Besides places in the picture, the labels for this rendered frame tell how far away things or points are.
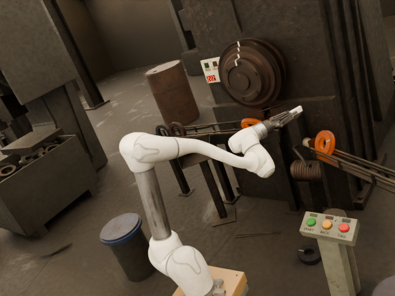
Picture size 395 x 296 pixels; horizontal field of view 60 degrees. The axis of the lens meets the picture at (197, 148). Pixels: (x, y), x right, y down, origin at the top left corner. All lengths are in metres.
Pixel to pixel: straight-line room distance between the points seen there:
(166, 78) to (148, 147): 3.65
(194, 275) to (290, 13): 1.56
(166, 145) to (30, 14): 3.18
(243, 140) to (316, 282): 0.98
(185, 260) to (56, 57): 3.28
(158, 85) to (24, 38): 1.86
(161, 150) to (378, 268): 1.46
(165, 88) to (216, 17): 2.72
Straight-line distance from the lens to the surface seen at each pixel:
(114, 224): 2.67
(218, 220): 2.93
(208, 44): 2.62
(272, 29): 2.33
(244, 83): 2.25
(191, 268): 1.66
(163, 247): 1.78
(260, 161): 1.73
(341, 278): 1.89
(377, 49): 3.12
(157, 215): 1.72
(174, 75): 5.09
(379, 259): 2.38
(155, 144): 1.46
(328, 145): 2.07
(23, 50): 4.25
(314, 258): 2.37
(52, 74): 4.35
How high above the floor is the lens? 1.71
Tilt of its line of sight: 23 degrees down
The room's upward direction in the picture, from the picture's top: 21 degrees counter-clockwise
